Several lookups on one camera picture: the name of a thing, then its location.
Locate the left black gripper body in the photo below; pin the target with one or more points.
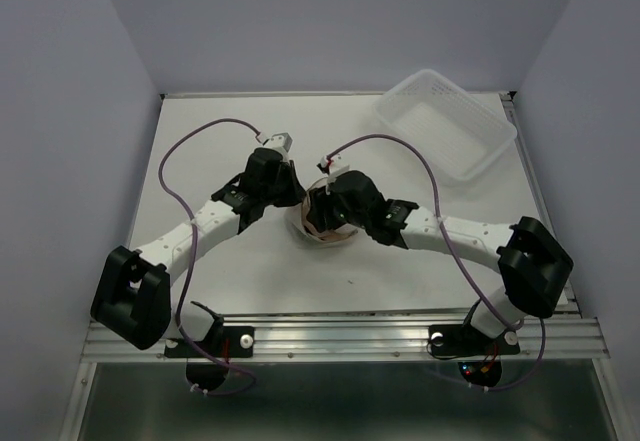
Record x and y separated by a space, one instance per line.
283 193

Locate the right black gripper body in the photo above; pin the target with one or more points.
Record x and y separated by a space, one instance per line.
335 213

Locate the round white mesh laundry bag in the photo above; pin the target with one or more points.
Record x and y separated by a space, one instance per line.
312 222

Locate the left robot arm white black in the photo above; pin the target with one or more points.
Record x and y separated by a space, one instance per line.
133 297

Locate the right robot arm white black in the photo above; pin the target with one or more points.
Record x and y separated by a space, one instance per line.
533 266

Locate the white plastic mesh basket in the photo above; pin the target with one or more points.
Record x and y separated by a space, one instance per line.
458 135

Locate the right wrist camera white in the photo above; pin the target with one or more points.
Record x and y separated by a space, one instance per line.
332 168

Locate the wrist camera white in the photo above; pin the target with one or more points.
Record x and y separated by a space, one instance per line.
332 168
279 141

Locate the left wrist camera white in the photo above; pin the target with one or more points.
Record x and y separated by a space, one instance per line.
279 141

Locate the aluminium mounting rail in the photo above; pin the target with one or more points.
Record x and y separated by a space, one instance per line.
359 338

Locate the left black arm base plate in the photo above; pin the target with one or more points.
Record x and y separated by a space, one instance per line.
229 342

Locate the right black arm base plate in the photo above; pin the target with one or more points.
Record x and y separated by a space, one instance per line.
455 341

